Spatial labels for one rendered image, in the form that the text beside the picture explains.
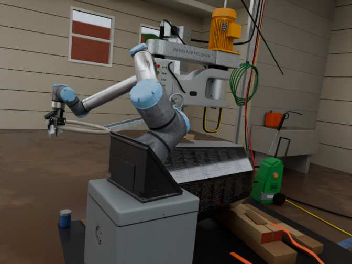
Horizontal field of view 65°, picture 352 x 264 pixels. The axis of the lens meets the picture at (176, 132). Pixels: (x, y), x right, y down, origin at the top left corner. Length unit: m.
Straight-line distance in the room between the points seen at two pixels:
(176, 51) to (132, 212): 1.66
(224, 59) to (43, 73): 6.14
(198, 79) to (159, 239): 1.70
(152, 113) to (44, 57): 7.13
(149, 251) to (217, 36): 2.12
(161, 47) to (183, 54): 0.22
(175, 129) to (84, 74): 7.25
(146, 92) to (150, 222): 0.54
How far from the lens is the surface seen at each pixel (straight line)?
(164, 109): 1.22
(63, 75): 8.36
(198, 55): 2.61
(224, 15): 2.86
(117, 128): 2.34
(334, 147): 7.03
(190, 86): 2.57
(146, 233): 1.21
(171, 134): 1.29
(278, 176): 3.86
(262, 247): 2.62
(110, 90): 1.91
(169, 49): 2.46
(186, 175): 2.24
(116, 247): 1.18
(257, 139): 5.27
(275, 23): 5.76
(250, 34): 5.14
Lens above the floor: 1.31
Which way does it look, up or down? 8 degrees down
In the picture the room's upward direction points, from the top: 6 degrees clockwise
